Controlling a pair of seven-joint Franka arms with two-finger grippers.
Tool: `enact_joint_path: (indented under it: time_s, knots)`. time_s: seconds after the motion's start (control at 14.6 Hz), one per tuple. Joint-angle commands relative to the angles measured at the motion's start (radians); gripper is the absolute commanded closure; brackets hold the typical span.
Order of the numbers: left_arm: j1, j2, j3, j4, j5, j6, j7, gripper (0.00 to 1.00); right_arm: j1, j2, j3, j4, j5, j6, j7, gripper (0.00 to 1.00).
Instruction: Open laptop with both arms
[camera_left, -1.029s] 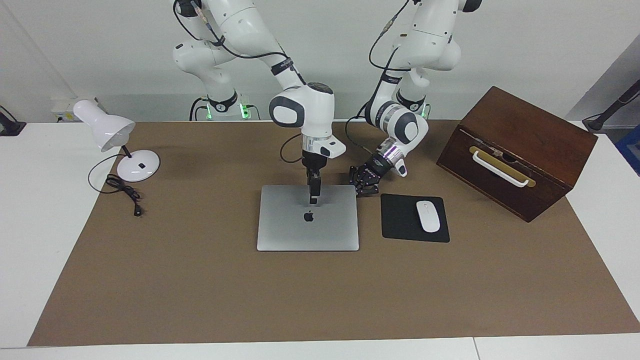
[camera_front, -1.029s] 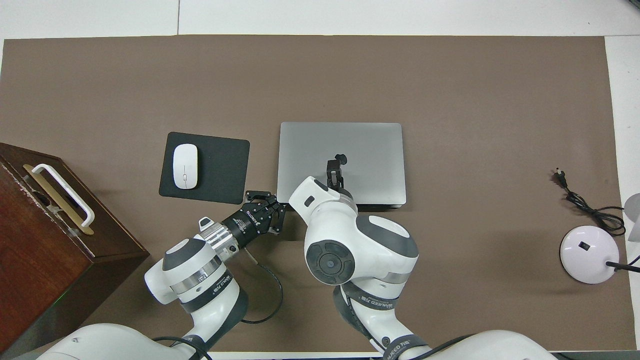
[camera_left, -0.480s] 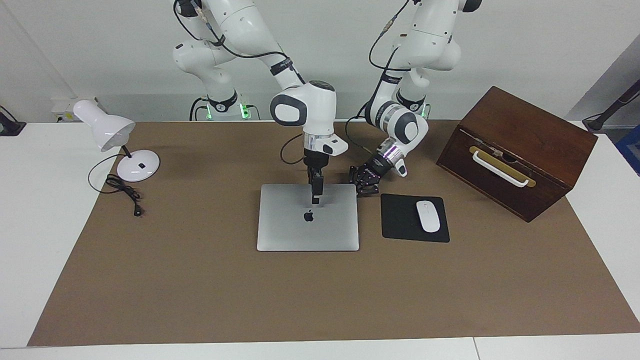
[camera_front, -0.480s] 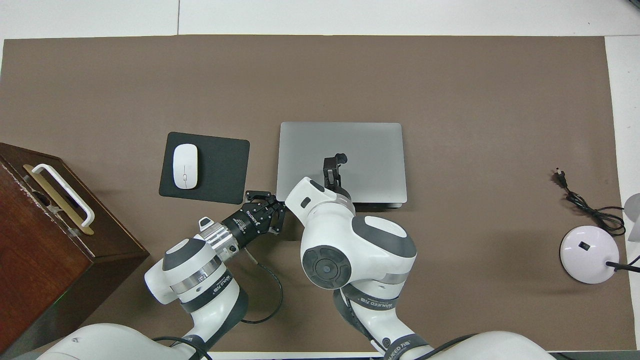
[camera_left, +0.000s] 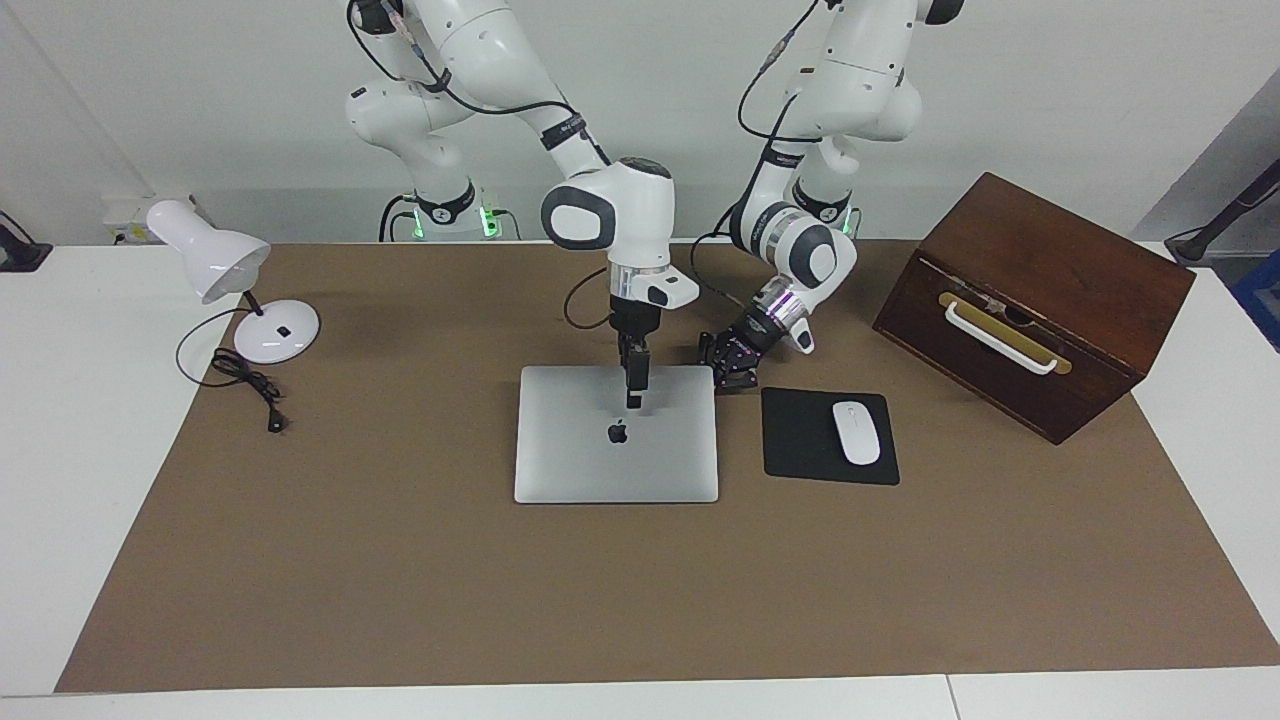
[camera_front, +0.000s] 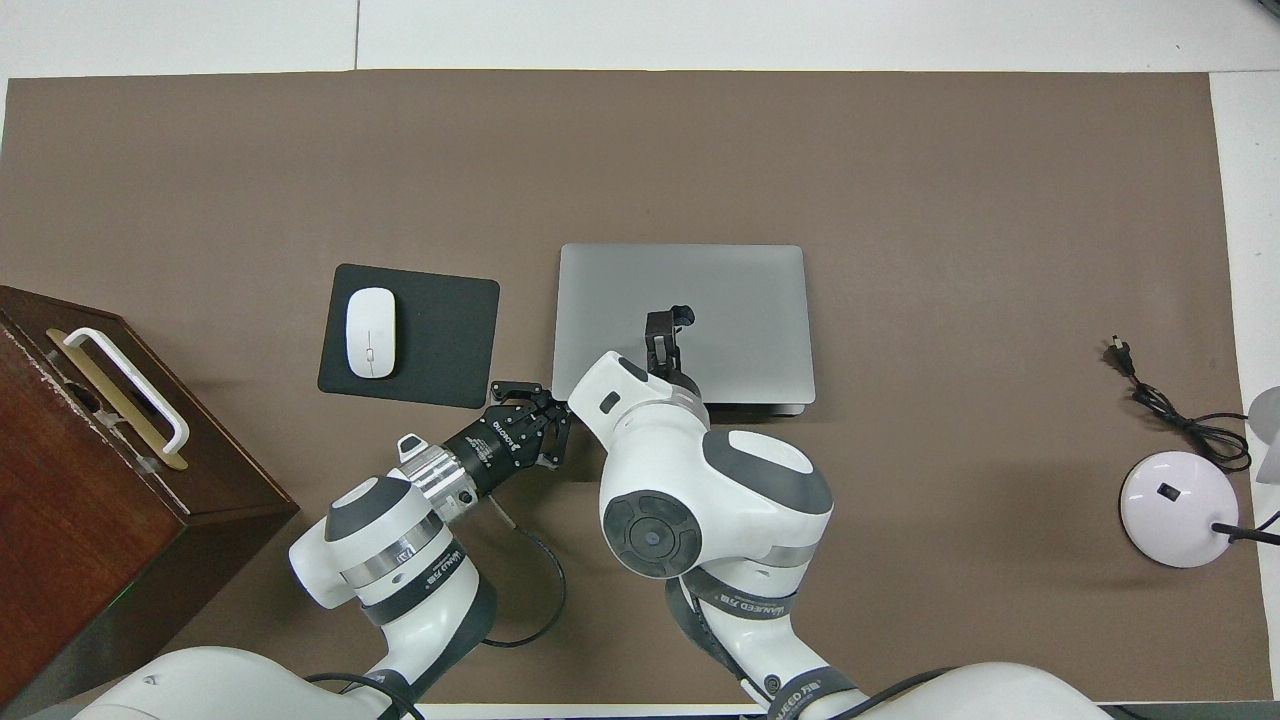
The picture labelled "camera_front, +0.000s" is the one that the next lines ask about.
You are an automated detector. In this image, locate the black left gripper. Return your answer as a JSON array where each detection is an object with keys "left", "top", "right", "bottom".
[{"left": 440, "top": 379, "right": 573, "bottom": 498}]

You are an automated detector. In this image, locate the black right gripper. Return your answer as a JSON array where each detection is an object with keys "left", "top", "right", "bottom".
[{"left": 646, "top": 312, "right": 703, "bottom": 399}]

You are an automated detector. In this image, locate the grey Apple laptop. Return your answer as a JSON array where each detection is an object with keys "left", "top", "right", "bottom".
[{"left": 552, "top": 243, "right": 814, "bottom": 418}]

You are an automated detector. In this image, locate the black mouse pad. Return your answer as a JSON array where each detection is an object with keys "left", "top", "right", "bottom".
[{"left": 317, "top": 263, "right": 501, "bottom": 410}]

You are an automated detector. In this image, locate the white computer mouse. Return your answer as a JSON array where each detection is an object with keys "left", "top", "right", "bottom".
[{"left": 345, "top": 287, "right": 397, "bottom": 380}]

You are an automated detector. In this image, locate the brown paper table mat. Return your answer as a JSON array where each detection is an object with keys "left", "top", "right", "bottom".
[{"left": 0, "top": 68, "right": 1273, "bottom": 707}]

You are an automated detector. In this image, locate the gold metal box plate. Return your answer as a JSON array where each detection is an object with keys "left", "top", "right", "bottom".
[{"left": 45, "top": 328, "right": 189, "bottom": 471}]

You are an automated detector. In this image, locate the dark brown wooden box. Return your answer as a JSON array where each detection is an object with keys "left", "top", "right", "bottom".
[{"left": 0, "top": 285, "right": 301, "bottom": 716}]

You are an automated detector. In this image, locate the white desk lamp base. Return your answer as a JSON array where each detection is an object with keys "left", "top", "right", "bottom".
[{"left": 1118, "top": 388, "right": 1280, "bottom": 569}]

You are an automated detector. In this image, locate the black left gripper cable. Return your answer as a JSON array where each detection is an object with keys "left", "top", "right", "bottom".
[{"left": 480, "top": 498, "right": 569, "bottom": 649}]

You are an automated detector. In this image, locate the white box handle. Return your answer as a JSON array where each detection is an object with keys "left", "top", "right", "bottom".
[{"left": 62, "top": 327, "right": 191, "bottom": 456}]

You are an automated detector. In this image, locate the black lamp power cable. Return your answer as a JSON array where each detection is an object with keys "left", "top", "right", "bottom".
[{"left": 1105, "top": 335, "right": 1253, "bottom": 473}]

